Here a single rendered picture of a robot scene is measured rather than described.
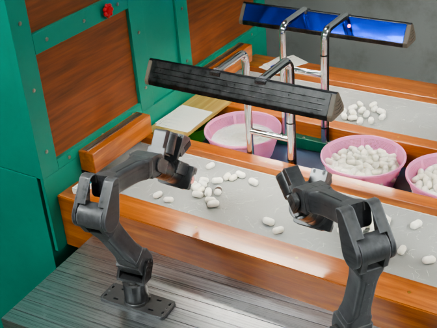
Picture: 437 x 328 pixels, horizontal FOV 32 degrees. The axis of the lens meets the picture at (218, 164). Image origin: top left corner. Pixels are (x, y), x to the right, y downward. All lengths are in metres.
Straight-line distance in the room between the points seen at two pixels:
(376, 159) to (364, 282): 0.93
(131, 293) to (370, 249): 0.72
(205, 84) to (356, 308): 0.87
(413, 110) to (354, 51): 1.19
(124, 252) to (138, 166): 0.21
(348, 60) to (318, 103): 1.91
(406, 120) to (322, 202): 1.13
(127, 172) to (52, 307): 0.47
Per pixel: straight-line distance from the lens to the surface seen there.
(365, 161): 2.49
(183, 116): 2.74
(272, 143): 2.59
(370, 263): 1.57
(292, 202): 1.76
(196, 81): 2.26
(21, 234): 2.58
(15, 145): 2.37
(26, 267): 2.67
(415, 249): 2.11
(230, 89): 2.20
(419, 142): 2.56
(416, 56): 3.86
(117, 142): 2.48
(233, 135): 2.69
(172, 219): 2.21
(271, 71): 2.19
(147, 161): 1.92
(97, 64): 2.45
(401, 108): 2.84
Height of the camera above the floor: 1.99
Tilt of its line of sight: 30 degrees down
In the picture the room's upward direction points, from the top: 5 degrees counter-clockwise
